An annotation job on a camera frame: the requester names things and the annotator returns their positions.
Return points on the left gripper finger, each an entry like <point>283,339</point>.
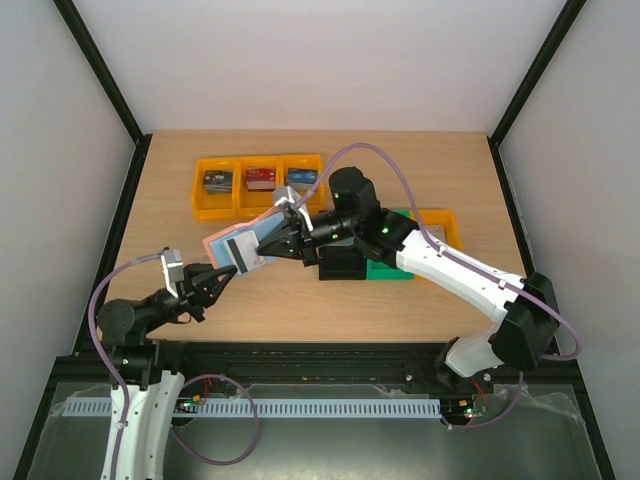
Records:
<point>198,270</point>
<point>211,286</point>

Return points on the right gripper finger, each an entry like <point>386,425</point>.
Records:
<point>284,251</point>
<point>284,233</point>

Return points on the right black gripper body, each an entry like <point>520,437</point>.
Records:
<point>302,236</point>

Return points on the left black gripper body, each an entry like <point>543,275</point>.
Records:
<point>190,297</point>

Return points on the pink card holder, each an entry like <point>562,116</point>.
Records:
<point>262,225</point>

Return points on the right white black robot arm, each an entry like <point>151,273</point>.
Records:
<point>522,330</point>

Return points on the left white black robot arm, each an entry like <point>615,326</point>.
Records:
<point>145,375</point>

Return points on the blue card stack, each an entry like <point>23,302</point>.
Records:
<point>301,179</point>

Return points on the red card stack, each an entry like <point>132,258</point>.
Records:
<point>260,178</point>

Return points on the black card stack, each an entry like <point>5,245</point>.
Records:
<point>218,181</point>

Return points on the pink card in bin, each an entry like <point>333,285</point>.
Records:
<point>437,232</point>

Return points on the black bin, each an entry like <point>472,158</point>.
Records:
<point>341,261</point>

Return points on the yellow bin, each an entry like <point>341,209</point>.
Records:
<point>443,217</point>
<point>212,207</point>
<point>250,204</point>
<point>316,202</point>

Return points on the yellow bin middle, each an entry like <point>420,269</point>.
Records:
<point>250,204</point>

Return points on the yellow bin left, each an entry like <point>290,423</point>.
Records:
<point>212,207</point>

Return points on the green bin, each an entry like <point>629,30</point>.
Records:
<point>390,272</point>

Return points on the yellow bin far right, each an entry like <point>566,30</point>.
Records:
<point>443,217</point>

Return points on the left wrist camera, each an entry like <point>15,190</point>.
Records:
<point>172,265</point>

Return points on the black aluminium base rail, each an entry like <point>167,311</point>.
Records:
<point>411,365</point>

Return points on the white slotted cable duct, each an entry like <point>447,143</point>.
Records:
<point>314,408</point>

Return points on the left black frame post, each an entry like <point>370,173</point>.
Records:
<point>82,36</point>

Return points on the black frame post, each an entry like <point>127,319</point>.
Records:
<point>82,36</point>
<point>545,54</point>

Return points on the right black frame post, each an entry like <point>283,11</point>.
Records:
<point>545,54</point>

